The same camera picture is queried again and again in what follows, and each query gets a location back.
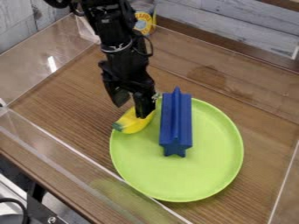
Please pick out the yellow labelled tin can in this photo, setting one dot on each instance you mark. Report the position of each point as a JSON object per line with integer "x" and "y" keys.
{"x": 146, "y": 15}

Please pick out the yellow toy banana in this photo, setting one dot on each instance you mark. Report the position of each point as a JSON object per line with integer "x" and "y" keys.
{"x": 130, "y": 124}

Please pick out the clear acrylic corner bracket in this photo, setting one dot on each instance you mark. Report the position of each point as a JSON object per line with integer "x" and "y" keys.
{"x": 85, "y": 30}

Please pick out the clear acrylic front wall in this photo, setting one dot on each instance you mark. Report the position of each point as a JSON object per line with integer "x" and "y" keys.
{"x": 57, "y": 142}

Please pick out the green round plate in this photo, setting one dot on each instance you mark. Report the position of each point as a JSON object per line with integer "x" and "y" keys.
{"x": 190, "y": 178}

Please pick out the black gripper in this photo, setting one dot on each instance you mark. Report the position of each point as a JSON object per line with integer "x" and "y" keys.
{"x": 126, "y": 76}

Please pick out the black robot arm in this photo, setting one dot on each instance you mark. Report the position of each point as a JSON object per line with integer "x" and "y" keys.
{"x": 111, "y": 18}

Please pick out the black metal table bracket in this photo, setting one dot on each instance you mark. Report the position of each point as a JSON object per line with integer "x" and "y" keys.
{"x": 41, "y": 215}

